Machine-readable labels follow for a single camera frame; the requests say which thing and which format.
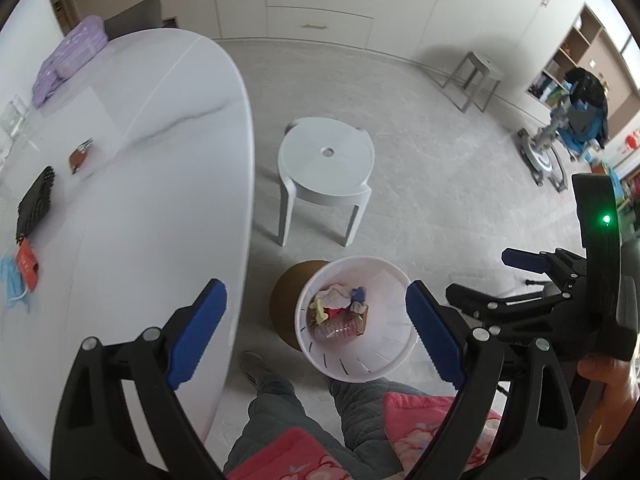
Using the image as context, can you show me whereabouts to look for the clear plastic bottle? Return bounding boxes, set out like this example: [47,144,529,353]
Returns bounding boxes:
[314,315,364,342]

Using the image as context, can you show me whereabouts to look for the brown small wrapper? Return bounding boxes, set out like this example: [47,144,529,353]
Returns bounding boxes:
[68,138,93,174]

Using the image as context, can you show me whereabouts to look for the grey quilted trouser legs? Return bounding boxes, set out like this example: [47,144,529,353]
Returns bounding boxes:
[224,374,425,479]

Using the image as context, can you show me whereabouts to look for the blue dotted paper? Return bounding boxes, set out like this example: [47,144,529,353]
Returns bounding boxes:
[350,286,367,304]

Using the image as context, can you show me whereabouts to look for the pink paper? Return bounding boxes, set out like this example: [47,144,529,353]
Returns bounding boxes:
[314,284,352,310]

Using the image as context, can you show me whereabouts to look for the cream drawer cabinet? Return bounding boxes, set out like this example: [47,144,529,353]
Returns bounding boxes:
[44,0,591,61]

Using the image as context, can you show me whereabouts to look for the person right hand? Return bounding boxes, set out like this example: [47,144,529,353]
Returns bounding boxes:
[577,354,639,445]

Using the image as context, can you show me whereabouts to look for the white trash bin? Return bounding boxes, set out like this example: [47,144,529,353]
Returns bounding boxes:
[295,256,418,382]

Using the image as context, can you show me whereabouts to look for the yellow paper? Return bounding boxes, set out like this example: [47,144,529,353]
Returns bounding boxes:
[307,299,329,327]

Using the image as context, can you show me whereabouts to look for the brown round base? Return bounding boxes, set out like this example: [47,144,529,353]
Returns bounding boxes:
[269,260,328,351]

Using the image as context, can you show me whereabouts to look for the clear glass mug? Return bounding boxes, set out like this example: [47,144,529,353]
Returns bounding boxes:
[0,96,29,139]

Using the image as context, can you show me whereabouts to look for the black comb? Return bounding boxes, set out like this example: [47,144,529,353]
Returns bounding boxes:
[15,166,55,244]

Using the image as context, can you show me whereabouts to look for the white round plastic stool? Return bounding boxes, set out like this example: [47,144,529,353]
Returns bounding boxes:
[278,117,375,247]

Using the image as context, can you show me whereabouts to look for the child ride-on toy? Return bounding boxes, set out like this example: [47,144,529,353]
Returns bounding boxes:
[518,67,608,193]

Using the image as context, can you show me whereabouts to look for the dark grey chair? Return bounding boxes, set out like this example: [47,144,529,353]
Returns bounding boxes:
[104,0,164,40]

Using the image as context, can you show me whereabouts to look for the red crumpled wrapper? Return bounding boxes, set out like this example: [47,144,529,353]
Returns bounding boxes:
[15,237,39,292]

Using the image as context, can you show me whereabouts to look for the grey metal stool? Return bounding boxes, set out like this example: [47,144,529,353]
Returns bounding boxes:
[442,51,504,114]

